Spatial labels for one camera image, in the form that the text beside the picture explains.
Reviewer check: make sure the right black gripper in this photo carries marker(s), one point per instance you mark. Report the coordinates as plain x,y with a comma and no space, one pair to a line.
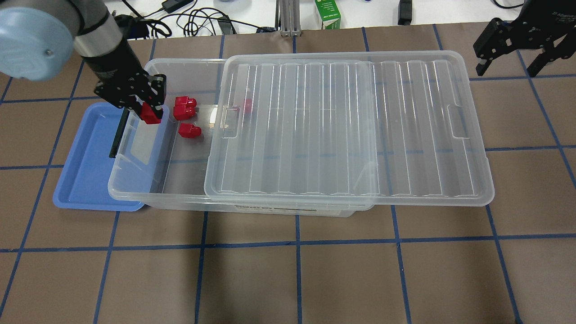
538,24

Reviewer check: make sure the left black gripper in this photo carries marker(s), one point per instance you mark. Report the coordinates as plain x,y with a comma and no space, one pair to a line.
111,61

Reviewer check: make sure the red block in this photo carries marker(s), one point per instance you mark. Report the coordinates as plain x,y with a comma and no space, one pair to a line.
184,108
189,130
151,115

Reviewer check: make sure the clear plastic box lid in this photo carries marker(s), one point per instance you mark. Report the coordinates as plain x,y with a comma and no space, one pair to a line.
348,129

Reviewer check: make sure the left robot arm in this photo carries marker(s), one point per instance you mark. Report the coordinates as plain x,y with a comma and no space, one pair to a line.
39,36

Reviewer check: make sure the clear plastic storage box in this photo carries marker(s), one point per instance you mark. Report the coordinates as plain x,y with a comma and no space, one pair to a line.
156,166

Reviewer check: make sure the blue plastic tray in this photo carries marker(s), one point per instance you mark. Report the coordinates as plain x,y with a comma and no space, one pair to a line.
83,182

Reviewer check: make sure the black power brick top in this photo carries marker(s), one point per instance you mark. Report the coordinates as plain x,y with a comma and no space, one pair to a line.
170,6

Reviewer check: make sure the green white carton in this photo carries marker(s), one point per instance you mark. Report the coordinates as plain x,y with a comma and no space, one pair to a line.
328,14

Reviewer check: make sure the aluminium frame post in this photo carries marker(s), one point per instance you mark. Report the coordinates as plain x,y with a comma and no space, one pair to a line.
288,17

